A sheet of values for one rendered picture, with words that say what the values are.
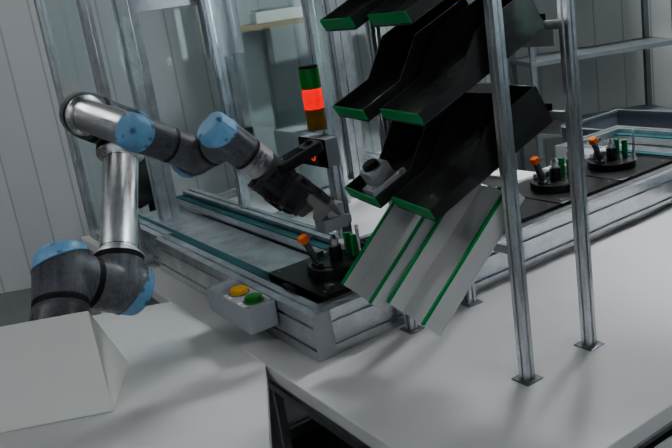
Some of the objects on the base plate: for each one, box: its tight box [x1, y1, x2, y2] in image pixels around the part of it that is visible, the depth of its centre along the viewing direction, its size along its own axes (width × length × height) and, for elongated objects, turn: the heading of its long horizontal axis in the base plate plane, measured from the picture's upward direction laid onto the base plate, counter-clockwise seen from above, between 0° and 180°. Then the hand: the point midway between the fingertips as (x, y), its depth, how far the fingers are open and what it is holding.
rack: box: [354, 0, 605, 387], centre depth 143 cm, size 21×36×80 cm, turn 63°
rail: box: [155, 234, 337, 362], centre depth 190 cm, size 6×89×11 cm, turn 63°
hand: (331, 206), depth 171 cm, fingers closed on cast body, 4 cm apart
